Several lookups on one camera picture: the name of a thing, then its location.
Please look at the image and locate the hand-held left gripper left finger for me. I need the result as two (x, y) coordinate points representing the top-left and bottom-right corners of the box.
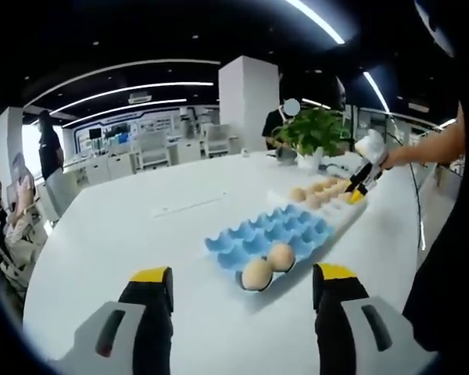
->
(56, 266), (176, 375)

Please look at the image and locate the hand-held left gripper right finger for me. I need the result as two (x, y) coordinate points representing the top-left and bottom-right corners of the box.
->
(312, 262), (441, 375)

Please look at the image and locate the single brown egg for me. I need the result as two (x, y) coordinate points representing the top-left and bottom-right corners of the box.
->
(241, 259), (274, 291)
(266, 242), (297, 273)

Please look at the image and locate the blue egg tray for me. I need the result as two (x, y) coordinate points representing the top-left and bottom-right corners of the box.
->
(203, 205), (329, 293)

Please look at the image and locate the white plastic egg holder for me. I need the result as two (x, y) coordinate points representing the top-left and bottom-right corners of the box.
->
(271, 175), (371, 235)

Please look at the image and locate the person's right hand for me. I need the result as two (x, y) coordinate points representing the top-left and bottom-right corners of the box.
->
(381, 150), (406, 172)

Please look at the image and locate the ceiling light strip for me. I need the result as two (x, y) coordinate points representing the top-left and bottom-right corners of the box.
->
(48, 80), (216, 115)
(23, 58), (222, 109)
(62, 97), (188, 128)
(362, 70), (391, 114)
(292, 0), (347, 45)

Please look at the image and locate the green potted plant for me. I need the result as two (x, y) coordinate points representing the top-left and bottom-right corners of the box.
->
(271, 107), (353, 169)

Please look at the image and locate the grey device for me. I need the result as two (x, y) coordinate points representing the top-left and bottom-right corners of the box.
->
(275, 146), (298, 163)

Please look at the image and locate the white table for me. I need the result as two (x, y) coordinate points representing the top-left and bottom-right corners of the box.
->
(22, 150), (431, 375)

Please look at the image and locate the person's black shirt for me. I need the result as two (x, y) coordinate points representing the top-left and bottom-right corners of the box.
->
(402, 99), (469, 355)

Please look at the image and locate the white square pillar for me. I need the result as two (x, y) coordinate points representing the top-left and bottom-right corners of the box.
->
(0, 107), (24, 184)
(217, 55), (279, 152)

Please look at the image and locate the white office chair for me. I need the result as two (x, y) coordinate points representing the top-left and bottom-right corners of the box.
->
(134, 130), (171, 171)
(202, 123), (235, 157)

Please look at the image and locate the white low cabinet row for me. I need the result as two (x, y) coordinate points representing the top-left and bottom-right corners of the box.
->
(62, 150), (204, 184)

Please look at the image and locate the white cabled device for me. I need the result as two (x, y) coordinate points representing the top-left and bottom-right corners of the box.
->
(326, 162), (355, 175)

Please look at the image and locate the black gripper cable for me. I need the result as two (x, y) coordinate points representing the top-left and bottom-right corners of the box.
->
(408, 162), (428, 251)

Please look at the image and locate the white display wall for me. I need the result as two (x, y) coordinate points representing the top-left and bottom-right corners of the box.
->
(62, 107), (220, 157)

